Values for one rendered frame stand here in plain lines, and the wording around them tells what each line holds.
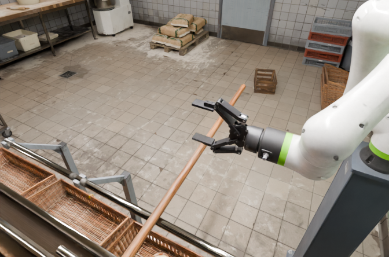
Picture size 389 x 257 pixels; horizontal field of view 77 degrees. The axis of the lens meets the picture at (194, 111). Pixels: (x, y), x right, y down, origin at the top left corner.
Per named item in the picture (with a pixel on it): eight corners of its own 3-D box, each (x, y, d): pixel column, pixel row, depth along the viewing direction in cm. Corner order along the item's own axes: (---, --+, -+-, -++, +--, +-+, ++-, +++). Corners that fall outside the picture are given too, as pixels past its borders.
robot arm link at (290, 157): (328, 192, 64) (335, 155, 69) (344, 177, 54) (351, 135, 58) (274, 172, 69) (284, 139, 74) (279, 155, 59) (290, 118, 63)
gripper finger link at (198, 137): (215, 138, 79) (215, 140, 80) (195, 132, 82) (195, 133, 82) (211, 144, 77) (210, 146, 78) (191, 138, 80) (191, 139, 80)
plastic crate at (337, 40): (345, 46, 399) (349, 37, 390) (307, 39, 423) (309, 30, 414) (347, 39, 427) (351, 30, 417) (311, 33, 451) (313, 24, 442)
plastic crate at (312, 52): (340, 63, 418) (343, 54, 408) (303, 56, 440) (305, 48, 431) (340, 54, 446) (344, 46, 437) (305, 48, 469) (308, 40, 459)
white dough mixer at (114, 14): (109, 40, 549) (95, -27, 471) (91, 35, 571) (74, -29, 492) (135, 28, 615) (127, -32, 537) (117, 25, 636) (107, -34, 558)
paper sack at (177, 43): (179, 50, 469) (179, 42, 459) (164, 47, 484) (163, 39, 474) (195, 39, 511) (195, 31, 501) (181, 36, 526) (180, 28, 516)
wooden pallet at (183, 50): (183, 56, 478) (183, 48, 469) (150, 48, 507) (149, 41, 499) (208, 37, 563) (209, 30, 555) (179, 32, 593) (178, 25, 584)
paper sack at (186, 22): (188, 29, 475) (188, 20, 465) (170, 28, 481) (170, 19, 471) (195, 21, 525) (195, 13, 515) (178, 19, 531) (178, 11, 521)
